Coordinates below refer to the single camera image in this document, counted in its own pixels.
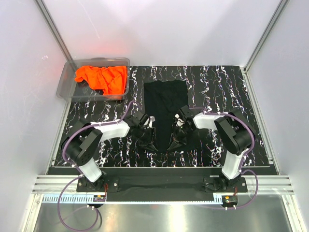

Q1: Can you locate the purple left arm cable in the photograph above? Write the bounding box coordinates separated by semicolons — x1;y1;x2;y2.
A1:
58;101;140;230

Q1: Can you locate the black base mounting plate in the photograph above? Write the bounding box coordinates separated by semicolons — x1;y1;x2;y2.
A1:
76;167;248;203

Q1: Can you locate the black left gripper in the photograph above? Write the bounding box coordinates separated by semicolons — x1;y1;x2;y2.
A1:
135;126;158;152

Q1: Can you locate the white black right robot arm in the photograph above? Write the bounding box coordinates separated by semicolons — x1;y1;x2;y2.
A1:
168;105;255;192

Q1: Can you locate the aluminium front rail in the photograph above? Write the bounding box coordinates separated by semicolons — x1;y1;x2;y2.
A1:
32;175;293;194

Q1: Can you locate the white slotted cable duct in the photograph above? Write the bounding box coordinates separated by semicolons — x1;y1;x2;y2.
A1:
42;194;104;204

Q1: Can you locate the black t shirt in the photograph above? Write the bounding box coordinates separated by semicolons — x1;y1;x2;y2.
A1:
143;80;198;153

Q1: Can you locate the orange t shirt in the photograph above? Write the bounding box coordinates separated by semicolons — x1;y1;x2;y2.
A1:
74;65;128;95

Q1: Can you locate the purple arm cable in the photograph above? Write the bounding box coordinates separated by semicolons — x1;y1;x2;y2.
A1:
58;101;140;230
189;107;260;210

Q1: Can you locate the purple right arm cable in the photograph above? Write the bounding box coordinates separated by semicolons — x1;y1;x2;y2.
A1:
189;107;260;210

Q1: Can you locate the aluminium frame post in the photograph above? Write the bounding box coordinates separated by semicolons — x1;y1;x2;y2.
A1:
243;0;290;73
34;0;73;61

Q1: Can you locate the right black connector box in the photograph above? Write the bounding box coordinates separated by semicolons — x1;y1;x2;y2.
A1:
222;195;238;210

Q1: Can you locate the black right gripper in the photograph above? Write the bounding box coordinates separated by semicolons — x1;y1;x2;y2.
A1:
168;124;194;151

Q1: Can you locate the right aluminium frame post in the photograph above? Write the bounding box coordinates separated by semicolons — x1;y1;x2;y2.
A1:
243;0;290;73

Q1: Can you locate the clear plastic bin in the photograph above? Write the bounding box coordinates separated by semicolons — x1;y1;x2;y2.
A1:
56;58;130;102

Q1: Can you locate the left aluminium frame post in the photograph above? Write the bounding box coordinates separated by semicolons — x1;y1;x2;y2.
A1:
34;0;73;61

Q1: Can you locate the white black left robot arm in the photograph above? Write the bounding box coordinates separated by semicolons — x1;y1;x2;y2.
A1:
61;111;157;191

